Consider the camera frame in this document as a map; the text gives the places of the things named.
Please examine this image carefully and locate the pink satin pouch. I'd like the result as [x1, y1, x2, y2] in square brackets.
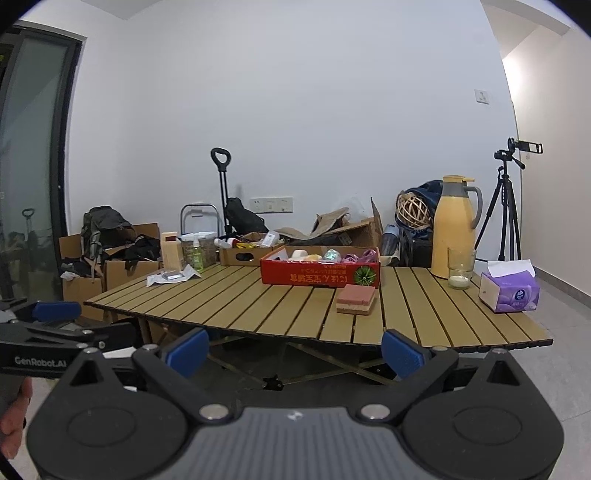
[356, 249, 380, 263]
[342, 254, 362, 264]

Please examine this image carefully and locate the red cardboard box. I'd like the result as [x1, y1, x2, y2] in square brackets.
[259, 246, 381, 288]

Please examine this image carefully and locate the iridescent green pouch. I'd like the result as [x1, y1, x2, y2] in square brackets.
[322, 249, 342, 263]

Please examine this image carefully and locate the white round soft ball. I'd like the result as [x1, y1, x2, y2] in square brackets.
[290, 249, 308, 260]

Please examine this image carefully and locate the person left hand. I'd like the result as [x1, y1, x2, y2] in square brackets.
[1, 377, 33, 460]

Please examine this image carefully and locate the floor cardboard box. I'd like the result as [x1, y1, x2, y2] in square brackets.
[59, 223, 160, 321]

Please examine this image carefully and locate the wooden slat folding table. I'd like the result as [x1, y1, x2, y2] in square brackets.
[84, 263, 554, 386]

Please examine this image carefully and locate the pink layered sponge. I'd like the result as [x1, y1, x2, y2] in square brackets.
[335, 284, 377, 315]

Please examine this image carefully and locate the white plastic packet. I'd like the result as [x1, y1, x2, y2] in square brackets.
[146, 265, 201, 287]

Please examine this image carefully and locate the black backpack on boxes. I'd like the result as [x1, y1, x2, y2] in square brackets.
[81, 206, 136, 260]

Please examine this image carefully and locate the green spray bottle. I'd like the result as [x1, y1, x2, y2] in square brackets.
[189, 236, 204, 272]

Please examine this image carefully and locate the wooden box with label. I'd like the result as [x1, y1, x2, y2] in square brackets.
[160, 231, 184, 271]

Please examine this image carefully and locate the glass candle jar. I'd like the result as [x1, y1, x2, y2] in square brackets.
[448, 248, 476, 290]

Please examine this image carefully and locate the dark blue bag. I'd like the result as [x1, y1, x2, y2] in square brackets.
[394, 180, 443, 268]

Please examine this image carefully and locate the brown cardboard tray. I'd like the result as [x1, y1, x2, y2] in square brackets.
[215, 232, 281, 267]

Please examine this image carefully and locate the grey water bottle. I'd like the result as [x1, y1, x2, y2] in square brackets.
[380, 224, 401, 266]

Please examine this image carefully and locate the purple tissue pack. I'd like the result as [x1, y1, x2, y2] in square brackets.
[479, 259, 541, 313]

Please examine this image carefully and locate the grey folding stool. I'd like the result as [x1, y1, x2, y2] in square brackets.
[179, 202, 221, 234]

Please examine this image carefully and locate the yellow thermos jug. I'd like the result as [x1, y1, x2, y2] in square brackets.
[431, 175, 483, 279]

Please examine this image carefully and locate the black bag by trolley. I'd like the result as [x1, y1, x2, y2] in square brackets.
[224, 197, 269, 235]

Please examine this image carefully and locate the open cardboard box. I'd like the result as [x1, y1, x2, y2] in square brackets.
[276, 198, 383, 247]

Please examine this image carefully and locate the woven rattan ball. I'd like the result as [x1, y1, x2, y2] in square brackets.
[396, 192, 432, 230]

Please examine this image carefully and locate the glass sliding door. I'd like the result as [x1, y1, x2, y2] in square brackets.
[1, 26, 82, 300]

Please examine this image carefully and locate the wall power socket strip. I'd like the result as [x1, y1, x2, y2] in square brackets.
[249, 197, 294, 214]

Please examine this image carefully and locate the black camera tripod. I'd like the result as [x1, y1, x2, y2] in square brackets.
[475, 152, 524, 261]

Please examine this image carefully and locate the black trolley handle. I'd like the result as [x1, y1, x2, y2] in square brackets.
[211, 147, 232, 238]

